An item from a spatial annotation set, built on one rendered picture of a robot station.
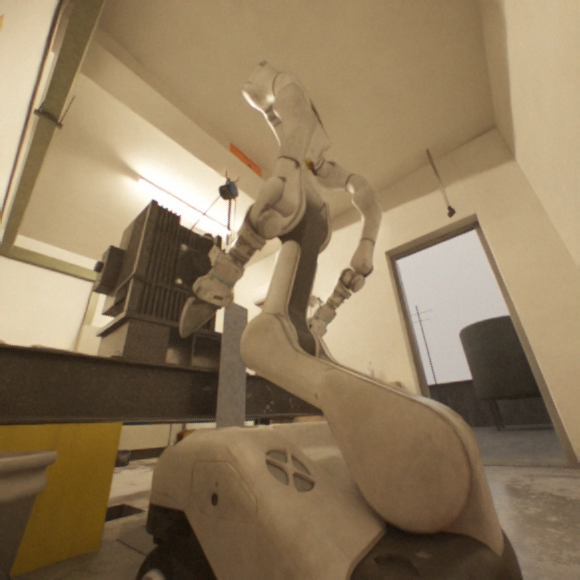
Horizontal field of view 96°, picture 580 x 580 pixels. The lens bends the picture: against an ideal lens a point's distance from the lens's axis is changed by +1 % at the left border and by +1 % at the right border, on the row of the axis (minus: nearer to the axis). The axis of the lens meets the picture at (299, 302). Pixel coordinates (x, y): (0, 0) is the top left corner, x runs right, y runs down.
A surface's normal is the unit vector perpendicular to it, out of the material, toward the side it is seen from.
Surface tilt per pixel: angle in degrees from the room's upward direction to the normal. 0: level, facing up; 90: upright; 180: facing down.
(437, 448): 90
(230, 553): 90
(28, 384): 90
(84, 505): 90
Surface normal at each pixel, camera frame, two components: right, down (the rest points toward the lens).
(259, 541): -0.57, -0.31
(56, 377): 0.77, -0.30
